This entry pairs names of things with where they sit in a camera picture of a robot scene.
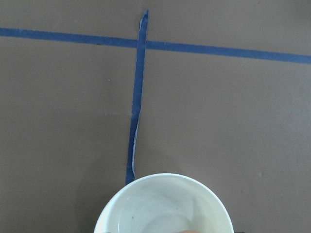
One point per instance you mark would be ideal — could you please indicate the white ceramic bowl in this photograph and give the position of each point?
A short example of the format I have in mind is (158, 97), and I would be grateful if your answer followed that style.
(164, 203)

